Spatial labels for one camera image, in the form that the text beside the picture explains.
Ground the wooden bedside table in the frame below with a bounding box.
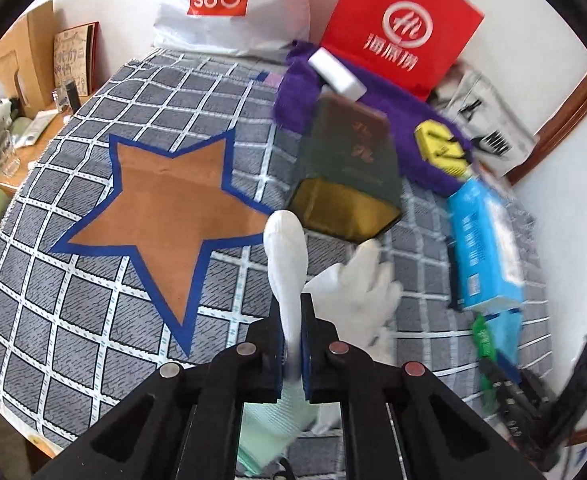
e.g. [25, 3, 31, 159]
[0, 105, 74, 281]

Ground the white glove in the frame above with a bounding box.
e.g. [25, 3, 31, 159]
[264, 210, 405, 435]

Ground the white plastic shopping bag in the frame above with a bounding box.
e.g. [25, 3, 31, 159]
[154, 0, 315, 62]

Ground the clear glass cup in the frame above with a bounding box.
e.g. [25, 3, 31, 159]
[0, 132, 22, 177]

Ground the wooden headboard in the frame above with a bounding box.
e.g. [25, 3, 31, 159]
[507, 62, 587, 187]

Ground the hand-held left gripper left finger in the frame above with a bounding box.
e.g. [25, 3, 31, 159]
[34, 300, 287, 480]

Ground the red paper bag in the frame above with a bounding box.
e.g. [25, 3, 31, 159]
[320, 0, 485, 104]

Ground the white remote control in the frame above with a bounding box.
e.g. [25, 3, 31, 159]
[14, 110, 60, 149]

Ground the mint green cloth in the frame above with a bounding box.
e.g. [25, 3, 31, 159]
[236, 375, 320, 477]

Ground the grey printed plastic bag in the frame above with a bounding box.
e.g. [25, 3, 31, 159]
[431, 62, 542, 179]

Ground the white foam block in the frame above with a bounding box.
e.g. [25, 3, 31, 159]
[307, 46, 367, 102]

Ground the small green packet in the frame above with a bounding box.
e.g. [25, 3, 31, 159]
[472, 312, 499, 396]

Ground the black bottle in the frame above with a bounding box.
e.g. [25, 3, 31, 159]
[62, 82, 81, 114]

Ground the dark green box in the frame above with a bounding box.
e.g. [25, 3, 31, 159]
[284, 97, 405, 246]

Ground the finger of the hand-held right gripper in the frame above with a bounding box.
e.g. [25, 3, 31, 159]
[496, 347, 557, 409]
[477, 357, 545, 444]

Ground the grey checkered star blanket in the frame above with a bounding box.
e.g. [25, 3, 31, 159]
[0, 49, 554, 461]

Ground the blue tissue pack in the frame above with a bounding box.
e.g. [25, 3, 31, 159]
[445, 178, 527, 314]

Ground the brown framed card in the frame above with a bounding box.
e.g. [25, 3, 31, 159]
[52, 21, 101, 104]

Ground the purple towel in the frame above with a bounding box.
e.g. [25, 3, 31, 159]
[274, 40, 475, 199]

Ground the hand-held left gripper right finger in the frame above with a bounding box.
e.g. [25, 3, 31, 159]
[299, 294, 545, 480]

